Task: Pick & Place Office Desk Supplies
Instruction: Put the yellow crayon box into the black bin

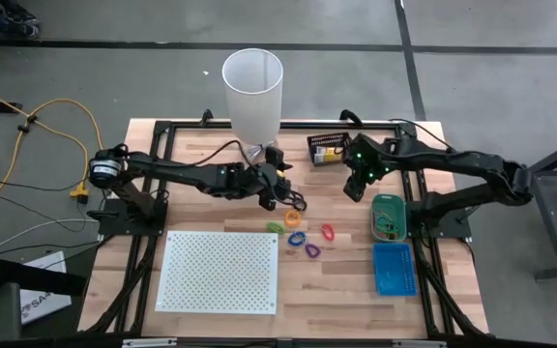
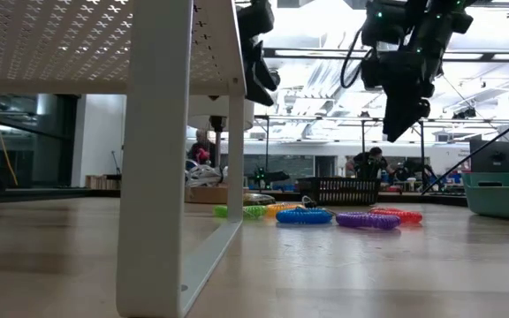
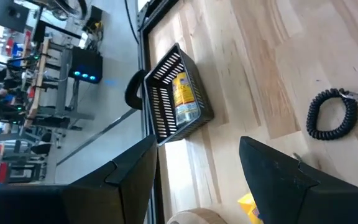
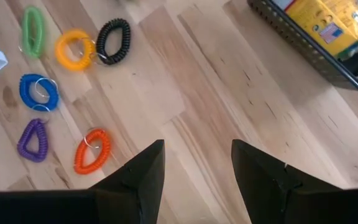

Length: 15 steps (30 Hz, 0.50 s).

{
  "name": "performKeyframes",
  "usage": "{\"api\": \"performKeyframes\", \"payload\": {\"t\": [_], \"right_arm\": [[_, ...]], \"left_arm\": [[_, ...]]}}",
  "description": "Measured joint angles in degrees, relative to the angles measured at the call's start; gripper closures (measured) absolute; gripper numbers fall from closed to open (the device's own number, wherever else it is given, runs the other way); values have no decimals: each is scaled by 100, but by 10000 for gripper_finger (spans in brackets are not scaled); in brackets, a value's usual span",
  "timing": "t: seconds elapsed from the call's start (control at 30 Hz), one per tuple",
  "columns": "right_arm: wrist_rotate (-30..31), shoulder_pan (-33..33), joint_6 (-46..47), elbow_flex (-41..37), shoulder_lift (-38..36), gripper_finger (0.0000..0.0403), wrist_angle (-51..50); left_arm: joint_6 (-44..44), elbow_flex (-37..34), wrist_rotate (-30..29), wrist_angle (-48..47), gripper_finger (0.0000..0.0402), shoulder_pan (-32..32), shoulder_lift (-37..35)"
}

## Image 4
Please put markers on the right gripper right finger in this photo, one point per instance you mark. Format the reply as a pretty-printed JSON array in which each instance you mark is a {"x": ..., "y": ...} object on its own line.
[{"x": 259, "y": 186}]

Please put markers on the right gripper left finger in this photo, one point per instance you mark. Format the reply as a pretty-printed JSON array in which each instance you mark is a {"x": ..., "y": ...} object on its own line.
[{"x": 141, "y": 186}]

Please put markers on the red coil wristband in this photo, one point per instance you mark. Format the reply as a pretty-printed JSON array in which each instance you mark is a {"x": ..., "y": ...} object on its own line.
[{"x": 79, "y": 161}]

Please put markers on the purple coil wristband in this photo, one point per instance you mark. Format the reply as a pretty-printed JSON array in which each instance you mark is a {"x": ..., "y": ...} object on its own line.
[{"x": 23, "y": 146}]

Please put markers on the black coil wristband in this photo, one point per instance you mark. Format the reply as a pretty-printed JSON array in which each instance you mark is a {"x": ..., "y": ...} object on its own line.
[{"x": 102, "y": 40}]

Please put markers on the black mesh basket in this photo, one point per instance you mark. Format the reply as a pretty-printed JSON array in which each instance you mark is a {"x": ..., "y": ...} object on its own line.
[{"x": 306, "y": 46}]

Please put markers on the blue coil wristband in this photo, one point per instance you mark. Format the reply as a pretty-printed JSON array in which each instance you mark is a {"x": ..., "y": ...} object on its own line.
[{"x": 25, "y": 93}]

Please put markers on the orange-yellow coil wristband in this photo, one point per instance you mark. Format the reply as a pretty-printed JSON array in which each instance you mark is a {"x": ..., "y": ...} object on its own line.
[{"x": 61, "y": 54}]

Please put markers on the green coil wristband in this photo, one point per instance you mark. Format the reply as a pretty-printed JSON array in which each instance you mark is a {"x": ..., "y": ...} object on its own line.
[{"x": 26, "y": 34}]

